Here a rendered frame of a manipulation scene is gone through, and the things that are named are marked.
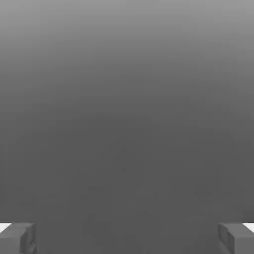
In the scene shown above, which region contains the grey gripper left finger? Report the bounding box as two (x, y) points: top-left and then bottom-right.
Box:
(0, 222), (38, 254)

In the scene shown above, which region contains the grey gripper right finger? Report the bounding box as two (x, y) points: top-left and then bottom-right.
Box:
(217, 222), (254, 254)

